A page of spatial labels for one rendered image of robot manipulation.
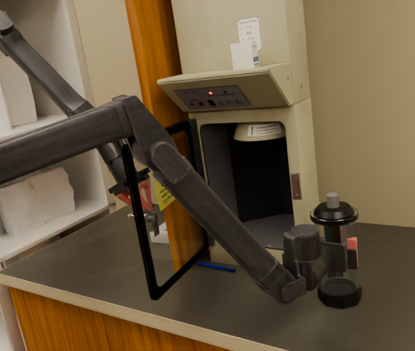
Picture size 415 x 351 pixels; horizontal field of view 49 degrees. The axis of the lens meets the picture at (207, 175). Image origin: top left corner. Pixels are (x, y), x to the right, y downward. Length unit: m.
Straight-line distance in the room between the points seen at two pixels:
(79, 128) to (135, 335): 0.79
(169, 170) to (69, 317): 0.94
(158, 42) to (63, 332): 0.97
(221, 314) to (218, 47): 0.67
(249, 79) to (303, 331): 0.58
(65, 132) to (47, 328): 1.09
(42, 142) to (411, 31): 1.11
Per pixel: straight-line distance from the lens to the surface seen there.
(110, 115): 0.71
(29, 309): 1.74
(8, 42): 1.33
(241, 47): 1.08
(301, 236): 0.92
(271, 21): 1.14
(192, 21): 1.25
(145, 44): 1.26
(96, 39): 2.11
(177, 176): 0.72
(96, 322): 1.47
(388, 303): 1.19
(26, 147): 0.70
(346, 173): 1.60
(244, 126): 1.24
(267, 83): 1.06
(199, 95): 1.17
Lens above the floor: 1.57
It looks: 15 degrees down
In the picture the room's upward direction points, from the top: 8 degrees counter-clockwise
